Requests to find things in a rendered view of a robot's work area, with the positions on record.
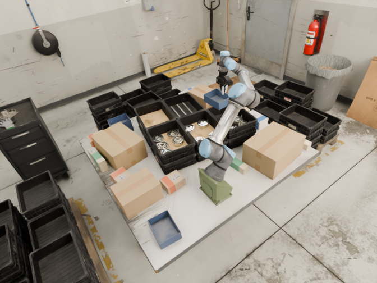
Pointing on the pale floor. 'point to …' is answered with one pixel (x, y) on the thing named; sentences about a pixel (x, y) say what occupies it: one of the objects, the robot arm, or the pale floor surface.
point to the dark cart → (30, 143)
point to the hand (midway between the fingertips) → (224, 94)
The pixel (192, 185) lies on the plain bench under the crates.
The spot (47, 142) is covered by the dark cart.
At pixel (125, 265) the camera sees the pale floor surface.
